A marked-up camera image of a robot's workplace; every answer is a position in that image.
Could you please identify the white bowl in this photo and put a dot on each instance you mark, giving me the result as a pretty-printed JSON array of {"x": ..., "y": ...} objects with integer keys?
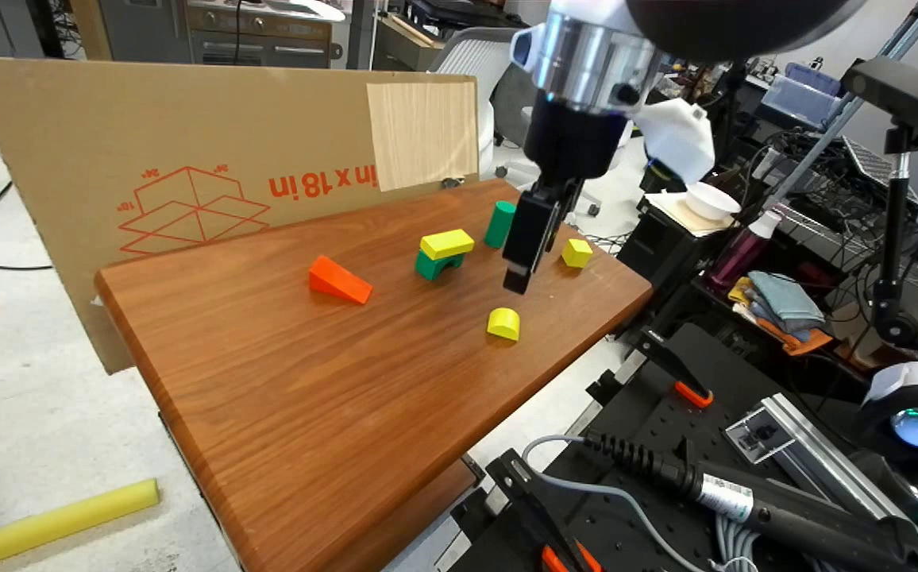
[{"x": 712, "y": 200}]

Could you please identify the black camera stand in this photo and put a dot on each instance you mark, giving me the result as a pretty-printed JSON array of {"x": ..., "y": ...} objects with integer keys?
[{"x": 890, "y": 244}]

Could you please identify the yellow cube block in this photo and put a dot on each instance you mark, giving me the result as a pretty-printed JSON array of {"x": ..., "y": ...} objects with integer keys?
[{"x": 578, "y": 251}]

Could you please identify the brown cardboard sheet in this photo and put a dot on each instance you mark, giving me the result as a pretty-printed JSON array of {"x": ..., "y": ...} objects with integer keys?
[{"x": 161, "y": 138}]

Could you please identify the yellow foam tube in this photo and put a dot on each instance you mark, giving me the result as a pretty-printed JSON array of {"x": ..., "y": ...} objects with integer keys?
[{"x": 57, "y": 523}]

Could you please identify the pale grey chair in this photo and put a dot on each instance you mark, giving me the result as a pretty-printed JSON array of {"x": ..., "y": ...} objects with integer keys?
[{"x": 476, "y": 52}]

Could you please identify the light plywood panel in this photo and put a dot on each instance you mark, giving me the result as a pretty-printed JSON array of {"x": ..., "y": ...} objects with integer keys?
[{"x": 422, "y": 132}]

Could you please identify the aluminium rail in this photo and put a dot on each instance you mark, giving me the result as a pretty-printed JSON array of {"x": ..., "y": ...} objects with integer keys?
[{"x": 850, "y": 457}]

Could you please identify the orange wedge block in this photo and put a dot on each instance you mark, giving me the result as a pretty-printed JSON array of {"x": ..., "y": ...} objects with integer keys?
[{"x": 339, "y": 280}]

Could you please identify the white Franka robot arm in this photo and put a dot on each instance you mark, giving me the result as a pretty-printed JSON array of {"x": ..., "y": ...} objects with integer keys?
[{"x": 597, "y": 49}]

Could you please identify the green arch block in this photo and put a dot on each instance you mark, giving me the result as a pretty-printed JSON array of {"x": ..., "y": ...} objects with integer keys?
[{"x": 431, "y": 267}]

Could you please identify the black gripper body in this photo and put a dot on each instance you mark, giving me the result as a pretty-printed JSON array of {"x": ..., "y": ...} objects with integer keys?
[{"x": 572, "y": 143}]

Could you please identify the green cylinder block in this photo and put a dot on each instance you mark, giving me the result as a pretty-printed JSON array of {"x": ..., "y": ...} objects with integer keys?
[{"x": 497, "y": 223}]

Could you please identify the blue folded cloth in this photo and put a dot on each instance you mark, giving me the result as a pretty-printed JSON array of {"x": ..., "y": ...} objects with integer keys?
[{"x": 787, "y": 299}]

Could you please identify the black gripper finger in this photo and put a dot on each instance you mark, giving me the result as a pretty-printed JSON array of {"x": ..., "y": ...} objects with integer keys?
[
  {"x": 522, "y": 250},
  {"x": 551, "y": 226}
]

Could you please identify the yellow rectangular block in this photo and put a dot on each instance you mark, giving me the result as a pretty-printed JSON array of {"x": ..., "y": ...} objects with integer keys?
[{"x": 445, "y": 244}]

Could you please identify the purple bottle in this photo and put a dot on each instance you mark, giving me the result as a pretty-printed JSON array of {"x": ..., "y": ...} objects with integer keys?
[{"x": 743, "y": 256}]

